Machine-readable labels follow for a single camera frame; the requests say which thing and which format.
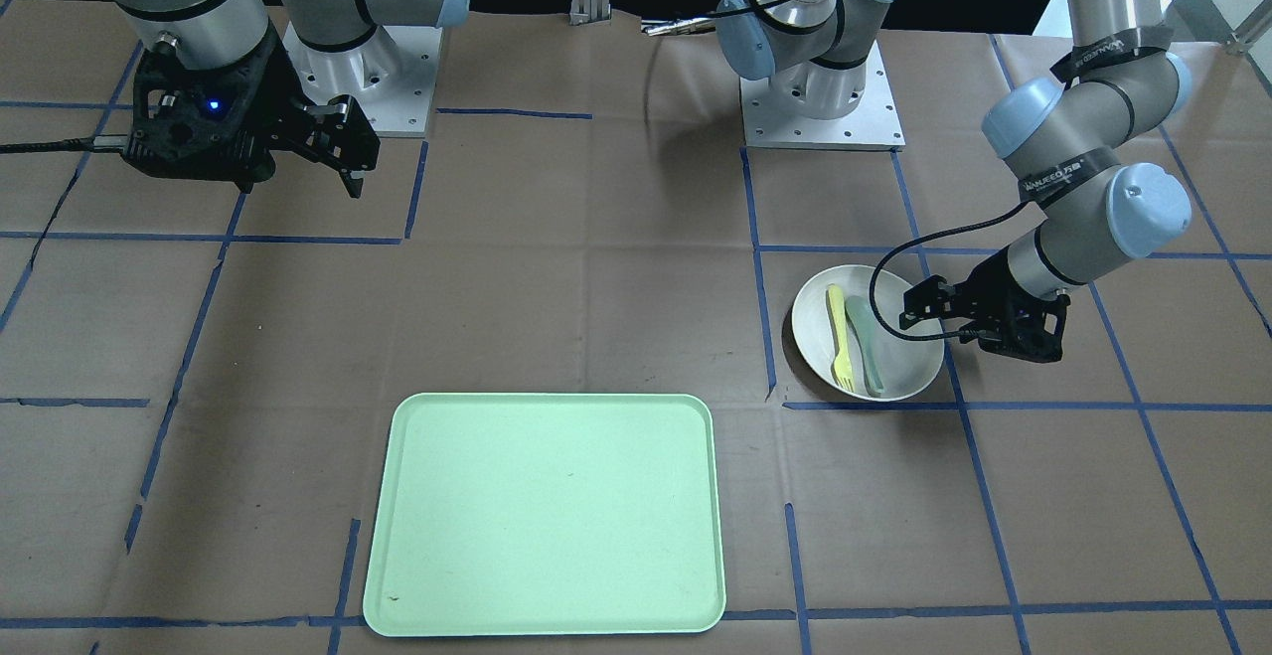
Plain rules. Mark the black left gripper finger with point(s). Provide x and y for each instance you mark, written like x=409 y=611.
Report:
x=912 y=325
x=932 y=298

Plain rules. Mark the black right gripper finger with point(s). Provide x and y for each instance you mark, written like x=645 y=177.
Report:
x=339 y=135

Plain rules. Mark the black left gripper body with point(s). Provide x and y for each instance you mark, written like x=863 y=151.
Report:
x=990 y=298

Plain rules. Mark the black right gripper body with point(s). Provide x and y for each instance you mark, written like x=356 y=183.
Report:
x=270 y=104

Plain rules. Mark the white round plate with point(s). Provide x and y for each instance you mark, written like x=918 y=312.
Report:
x=907 y=367

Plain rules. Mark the teal plastic spoon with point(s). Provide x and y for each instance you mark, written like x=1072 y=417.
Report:
x=865 y=325

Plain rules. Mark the yellow plastic fork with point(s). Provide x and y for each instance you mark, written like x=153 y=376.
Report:
x=841 y=366

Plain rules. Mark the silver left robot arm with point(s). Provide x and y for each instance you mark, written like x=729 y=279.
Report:
x=1059 y=135

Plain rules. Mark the light green plastic tray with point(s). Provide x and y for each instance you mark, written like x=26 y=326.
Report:
x=520 y=514

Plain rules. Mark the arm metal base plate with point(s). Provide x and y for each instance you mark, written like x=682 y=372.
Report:
x=393 y=76
x=814 y=107

